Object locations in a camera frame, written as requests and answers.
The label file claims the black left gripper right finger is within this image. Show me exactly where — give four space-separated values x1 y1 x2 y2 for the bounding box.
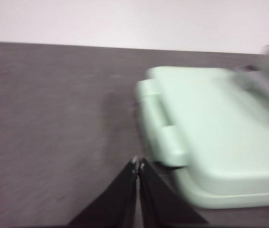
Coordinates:
137 157 209 226

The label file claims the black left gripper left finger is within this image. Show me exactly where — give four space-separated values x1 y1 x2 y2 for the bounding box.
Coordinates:
67 156 139 226

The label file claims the mint green breakfast machine base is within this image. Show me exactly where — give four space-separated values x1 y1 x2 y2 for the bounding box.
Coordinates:
135 79 269 209

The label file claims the mint green griddle cover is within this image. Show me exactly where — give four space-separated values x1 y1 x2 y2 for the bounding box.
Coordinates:
146 66 269 190

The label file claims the silver griddle cover handle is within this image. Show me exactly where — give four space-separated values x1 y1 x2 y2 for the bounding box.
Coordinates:
233 64 269 129

